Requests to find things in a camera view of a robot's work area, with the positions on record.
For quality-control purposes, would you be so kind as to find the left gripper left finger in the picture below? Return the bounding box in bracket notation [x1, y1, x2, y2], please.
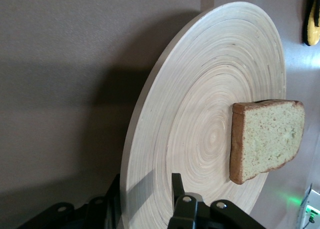
[24, 173, 125, 229]

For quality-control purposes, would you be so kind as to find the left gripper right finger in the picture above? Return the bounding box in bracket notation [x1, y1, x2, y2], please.
[167, 172, 267, 229]

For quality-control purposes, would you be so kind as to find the round light wooden plate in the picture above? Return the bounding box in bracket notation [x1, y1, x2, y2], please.
[119, 1, 287, 229]

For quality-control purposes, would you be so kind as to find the brown-crusted bread slice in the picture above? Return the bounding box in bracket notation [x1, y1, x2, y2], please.
[229, 98, 306, 185]

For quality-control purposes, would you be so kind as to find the yellow quilted oven mitt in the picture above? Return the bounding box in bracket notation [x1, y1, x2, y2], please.
[303, 3, 320, 47]

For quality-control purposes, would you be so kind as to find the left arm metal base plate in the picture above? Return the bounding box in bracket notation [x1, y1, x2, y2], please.
[296, 182, 320, 229]

